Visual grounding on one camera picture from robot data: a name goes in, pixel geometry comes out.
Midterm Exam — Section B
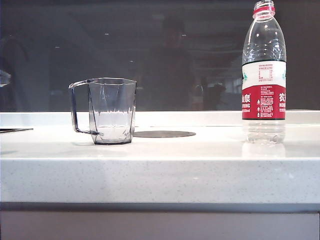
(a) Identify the black rectangular sink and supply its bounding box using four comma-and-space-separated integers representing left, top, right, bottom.
0, 128, 34, 134

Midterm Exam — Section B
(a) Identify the mineral water bottle red label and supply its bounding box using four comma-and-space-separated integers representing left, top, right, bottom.
241, 0, 287, 145

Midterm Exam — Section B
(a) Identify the clear faceted plastic mug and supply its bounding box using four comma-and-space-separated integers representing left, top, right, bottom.
68, 77, 138, 145

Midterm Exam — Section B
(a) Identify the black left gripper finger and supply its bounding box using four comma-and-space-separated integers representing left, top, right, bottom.
0, 69, 12, 88

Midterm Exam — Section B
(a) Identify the grey cabinet front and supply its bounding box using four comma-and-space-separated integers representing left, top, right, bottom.
0, 211, 320, 240

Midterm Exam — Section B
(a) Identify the round black countertop disc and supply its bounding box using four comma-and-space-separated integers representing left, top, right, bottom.
133, 130, 197, 138

